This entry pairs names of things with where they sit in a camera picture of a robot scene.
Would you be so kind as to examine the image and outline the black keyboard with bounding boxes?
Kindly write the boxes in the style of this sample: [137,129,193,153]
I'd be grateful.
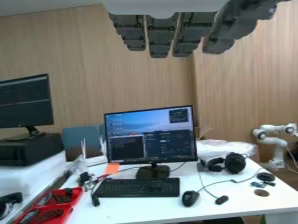
[93,177,182,199]

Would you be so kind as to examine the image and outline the orange sticky note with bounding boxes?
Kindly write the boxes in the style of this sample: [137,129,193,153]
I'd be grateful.
[104,162,122,175]

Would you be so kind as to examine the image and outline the black computer monitor dark screen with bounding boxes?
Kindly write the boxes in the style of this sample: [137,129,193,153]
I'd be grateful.
[0,73,54,141]

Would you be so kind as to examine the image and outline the black headphones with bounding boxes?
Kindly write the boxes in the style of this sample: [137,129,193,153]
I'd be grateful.
[0,192,24,216]
[206,151,249,175]

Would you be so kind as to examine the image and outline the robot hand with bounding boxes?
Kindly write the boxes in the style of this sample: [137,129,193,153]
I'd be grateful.
[102,0,285,59]

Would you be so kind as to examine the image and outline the white foam block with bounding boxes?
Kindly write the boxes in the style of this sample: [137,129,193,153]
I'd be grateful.
[0,150,69,198]

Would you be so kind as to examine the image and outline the white desk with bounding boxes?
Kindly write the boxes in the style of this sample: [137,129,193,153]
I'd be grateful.
[56,154,298,224]

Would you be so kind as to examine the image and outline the small black adapter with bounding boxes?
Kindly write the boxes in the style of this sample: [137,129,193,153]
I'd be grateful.
[90,192,101,207]

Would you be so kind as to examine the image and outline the red tray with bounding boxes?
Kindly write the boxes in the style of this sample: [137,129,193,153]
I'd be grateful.
[12,203,74,224]
[31,186,85,210]

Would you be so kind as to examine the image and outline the small white jointed device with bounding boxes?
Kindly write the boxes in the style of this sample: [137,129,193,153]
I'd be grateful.
[251,122,298,170]

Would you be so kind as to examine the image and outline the black computer monitor lit screen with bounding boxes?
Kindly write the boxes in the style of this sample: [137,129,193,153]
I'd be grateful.
[104,105,199,180]

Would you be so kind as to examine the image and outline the black equipment case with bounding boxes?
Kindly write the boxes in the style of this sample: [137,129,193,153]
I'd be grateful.
[0,132,65,167]

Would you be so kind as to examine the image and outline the black computer mouse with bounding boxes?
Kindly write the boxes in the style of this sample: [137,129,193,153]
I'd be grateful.
[181,190,202,208]

